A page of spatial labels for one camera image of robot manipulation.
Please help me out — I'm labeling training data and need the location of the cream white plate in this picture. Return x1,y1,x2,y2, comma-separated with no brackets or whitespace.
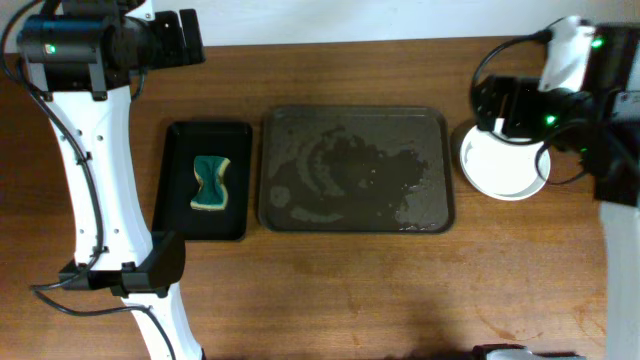
458,126,551,201

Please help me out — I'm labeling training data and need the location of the black small tray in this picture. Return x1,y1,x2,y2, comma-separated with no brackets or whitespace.
152,121,253,241

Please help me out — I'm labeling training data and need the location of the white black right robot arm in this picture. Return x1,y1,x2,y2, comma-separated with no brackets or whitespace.
469,16,639,359

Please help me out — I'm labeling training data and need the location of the green and yellow sponge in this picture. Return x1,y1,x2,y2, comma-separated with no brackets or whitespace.
190,155,231,211

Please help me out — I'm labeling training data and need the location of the dark brown serving tray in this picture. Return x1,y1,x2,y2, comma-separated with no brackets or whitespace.
257,105,456,234

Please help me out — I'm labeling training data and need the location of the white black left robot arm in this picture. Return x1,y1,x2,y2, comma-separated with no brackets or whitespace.
16,1,204,359

